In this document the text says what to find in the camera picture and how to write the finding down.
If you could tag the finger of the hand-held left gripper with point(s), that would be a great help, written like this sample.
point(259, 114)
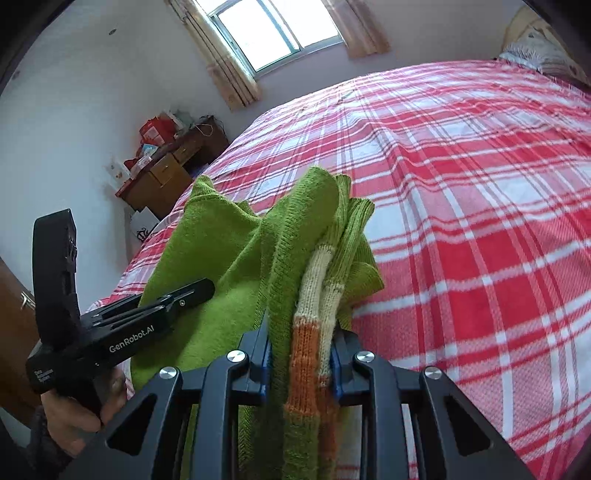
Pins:
point(157, 304)
point(53, 267)

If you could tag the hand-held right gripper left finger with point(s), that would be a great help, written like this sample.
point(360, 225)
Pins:
point(264, 374)

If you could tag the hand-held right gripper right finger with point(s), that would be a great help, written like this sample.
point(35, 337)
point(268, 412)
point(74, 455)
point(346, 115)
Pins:
point(336, 378)

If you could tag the green knitted sweater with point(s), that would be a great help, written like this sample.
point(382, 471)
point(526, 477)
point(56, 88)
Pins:
point(221, 258)

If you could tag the person's left forearm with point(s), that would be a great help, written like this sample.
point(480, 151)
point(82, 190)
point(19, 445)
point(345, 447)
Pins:
point(51, 450)

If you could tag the person's left hand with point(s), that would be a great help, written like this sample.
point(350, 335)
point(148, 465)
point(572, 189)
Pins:
point(64, 410)

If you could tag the brown wooden door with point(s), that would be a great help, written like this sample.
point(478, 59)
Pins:
point(16, 346)

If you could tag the white crown print paper bag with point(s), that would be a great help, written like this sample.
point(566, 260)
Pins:
point(144, 226)

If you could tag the flat red box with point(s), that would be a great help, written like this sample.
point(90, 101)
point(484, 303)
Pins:
point(123, 187)

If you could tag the brown wooden desk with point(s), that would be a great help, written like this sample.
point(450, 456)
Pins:
point(161, 184)

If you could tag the red packets pile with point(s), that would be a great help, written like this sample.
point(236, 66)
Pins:
point(138, 162)

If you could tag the red gift bag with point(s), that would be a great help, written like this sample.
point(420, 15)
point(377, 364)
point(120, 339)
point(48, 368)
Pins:
point(154, 131)

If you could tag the red plaid bed sheet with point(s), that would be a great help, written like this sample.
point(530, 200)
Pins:
point(461, 207)

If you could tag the beige curtain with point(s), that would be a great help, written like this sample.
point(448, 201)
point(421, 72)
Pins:
point(360, 32)
point(221, 69)

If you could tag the window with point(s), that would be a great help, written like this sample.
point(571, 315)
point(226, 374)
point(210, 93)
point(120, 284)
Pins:
point(268, 27)

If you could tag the patterned pillow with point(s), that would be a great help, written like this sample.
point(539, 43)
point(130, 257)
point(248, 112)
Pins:
point(535, 50)

